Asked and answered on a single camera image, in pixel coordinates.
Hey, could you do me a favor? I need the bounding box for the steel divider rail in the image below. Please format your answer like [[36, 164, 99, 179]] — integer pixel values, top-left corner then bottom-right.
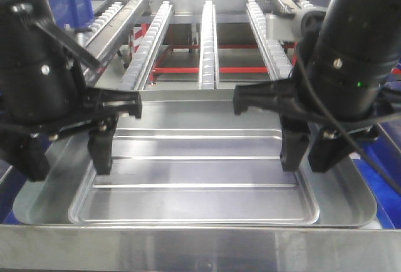
[[271, 0, 301, 18], [84, 0, 148, 88]]

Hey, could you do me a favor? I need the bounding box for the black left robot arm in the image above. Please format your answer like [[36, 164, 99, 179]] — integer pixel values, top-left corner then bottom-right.
[[1, 0, 142, 181]]

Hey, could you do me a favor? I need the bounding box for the red metal floor frame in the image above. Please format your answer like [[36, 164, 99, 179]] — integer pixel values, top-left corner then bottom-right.
[[134, 23, 298, 85]]

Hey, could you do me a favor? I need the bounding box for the roller track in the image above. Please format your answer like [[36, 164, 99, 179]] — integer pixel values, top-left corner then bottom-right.
[[84, 1, 123, 46], [118, 1, 173, 91], [198, 1, 219, 90], [246, 0, 292, 80], [297, 0, 316, 11]]

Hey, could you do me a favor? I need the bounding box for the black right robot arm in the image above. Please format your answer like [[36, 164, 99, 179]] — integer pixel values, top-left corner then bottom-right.
[[233, 0, 400, 172]]

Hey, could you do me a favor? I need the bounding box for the far right roller track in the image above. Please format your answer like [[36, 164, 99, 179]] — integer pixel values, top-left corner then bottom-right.
[[297, 0, 316, 11]]

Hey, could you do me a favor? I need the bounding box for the left centre roller track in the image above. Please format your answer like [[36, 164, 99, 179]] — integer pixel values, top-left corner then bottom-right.
[[118, 1, 173, 91]]

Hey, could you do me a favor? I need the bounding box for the far left roller track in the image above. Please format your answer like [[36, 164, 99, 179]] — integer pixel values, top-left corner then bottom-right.
[[84, 1, 123, 46]]

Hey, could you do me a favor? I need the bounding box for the large grey metal tray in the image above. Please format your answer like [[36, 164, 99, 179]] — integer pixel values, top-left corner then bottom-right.
[[13, 90, 377, 228]]

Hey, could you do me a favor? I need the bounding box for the steel front rack rail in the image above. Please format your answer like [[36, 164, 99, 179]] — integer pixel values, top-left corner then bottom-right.
[[1, 225, 400, 271]]

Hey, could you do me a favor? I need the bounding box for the middle roller track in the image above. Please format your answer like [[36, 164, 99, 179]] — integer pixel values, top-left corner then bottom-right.
[[198, 1, 219, 90]]

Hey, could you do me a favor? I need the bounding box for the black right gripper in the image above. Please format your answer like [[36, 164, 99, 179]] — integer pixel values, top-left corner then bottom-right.
[[233, 79, 395, 173]]

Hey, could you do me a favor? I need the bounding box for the left steel divider rail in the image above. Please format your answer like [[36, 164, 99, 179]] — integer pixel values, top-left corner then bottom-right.
[[84, 0, 148, 88]]

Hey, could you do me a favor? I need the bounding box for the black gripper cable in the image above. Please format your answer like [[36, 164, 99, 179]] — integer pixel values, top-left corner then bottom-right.
[[293, 11, 401, 193]]

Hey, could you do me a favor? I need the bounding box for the small silver ribbed tray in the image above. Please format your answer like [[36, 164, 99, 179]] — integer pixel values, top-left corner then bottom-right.
[[68, 128, 320, 226]]

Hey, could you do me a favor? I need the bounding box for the right centre roller track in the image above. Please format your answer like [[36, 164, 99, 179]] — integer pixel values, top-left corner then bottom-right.
[[246, 0, 292, 80]]

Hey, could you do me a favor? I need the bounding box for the blue crate below rack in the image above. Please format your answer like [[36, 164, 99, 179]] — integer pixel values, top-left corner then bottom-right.
[[354, 120, 400, 229]]

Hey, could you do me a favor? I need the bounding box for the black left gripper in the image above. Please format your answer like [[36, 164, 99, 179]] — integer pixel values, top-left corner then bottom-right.
[[1, 60, 142, 182]]

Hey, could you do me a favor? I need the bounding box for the right steel divider rail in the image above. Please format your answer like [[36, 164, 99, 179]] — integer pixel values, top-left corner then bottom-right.
[[271, 0, 301, 18]]

